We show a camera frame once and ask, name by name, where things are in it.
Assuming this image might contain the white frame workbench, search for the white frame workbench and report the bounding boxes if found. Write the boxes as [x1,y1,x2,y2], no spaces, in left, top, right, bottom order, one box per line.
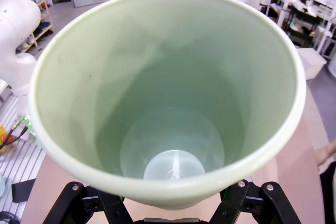
[265,0,336,59]

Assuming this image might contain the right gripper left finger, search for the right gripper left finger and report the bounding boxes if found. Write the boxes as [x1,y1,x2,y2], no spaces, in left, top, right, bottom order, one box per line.
[48,181,134,224]

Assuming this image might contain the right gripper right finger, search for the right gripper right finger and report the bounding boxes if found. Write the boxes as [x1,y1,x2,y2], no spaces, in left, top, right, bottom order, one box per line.
[209,179,302,224]

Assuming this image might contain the flat black block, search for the flat black block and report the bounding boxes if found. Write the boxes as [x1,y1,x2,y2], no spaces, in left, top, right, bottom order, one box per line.
[12,178,37,204]

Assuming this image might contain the tall pale green cup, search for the tall pale green cup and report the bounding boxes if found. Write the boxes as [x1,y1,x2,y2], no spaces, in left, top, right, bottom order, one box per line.
[28,0,307,210]

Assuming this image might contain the wooden shelf rack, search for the wooden shelf rack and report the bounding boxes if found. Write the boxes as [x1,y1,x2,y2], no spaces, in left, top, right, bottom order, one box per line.
[15,0,55,53]

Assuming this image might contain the yellow emergency stop button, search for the yellow emergency stop button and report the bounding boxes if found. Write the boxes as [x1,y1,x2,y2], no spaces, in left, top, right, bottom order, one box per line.
[0,125,14,154]

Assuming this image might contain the black cable with green connector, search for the black cable with green connector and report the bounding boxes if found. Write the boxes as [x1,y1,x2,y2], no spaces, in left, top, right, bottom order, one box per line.
[0,115,34,151]

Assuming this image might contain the person's left hand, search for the person's left hand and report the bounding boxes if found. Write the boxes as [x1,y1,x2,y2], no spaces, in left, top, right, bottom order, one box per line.
[314,138,336,167]

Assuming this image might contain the white storage box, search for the white storage box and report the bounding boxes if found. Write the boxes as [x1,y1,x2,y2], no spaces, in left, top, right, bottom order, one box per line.
[296,47,328,80]

